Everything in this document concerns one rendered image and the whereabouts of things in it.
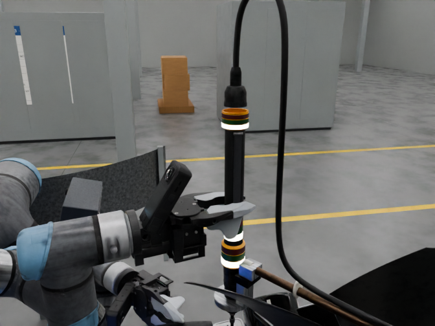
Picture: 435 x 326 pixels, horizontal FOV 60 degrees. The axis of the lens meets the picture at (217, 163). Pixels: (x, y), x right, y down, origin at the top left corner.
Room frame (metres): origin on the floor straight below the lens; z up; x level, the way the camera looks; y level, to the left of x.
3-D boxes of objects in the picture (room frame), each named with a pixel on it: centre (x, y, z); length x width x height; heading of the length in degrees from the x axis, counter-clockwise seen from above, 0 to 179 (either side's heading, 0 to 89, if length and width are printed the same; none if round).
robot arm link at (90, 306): (0.49, 0.24, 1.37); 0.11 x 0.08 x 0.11; 56
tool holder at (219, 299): (0.59, -0.04, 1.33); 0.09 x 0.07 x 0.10; 48
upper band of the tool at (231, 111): (0.59, -0.03, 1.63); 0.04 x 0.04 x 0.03
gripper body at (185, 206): (0.54, 0.08, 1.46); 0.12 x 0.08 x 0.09; 113
